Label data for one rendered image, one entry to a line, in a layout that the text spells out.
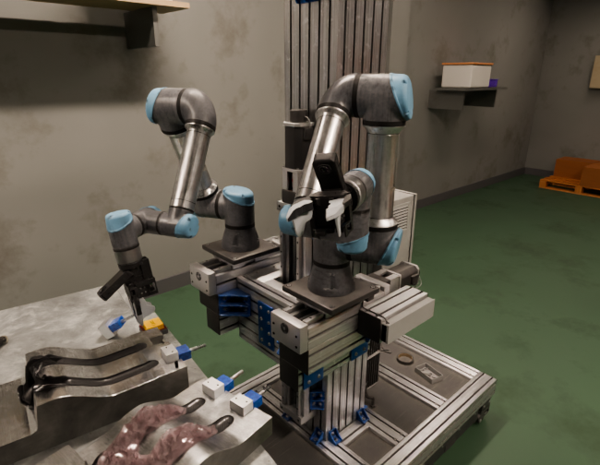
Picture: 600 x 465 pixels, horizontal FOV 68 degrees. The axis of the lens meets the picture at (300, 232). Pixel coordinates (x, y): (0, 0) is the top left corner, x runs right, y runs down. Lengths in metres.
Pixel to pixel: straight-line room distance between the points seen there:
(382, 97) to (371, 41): 0.44
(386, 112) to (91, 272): 2.76
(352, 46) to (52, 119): 2.22
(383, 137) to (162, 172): 2.56
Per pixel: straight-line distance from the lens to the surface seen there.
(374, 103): 1.22
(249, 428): 1.21
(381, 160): 1.24
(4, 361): 1.79
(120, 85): 3.42
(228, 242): 1.73
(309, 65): 1.58
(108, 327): 1.72
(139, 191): 3.53
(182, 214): 1.39
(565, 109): 8.94
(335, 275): 1.37
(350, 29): 1.53
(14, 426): 1.39
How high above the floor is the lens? 1.68
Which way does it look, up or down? 19 degrees down
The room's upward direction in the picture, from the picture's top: straight up
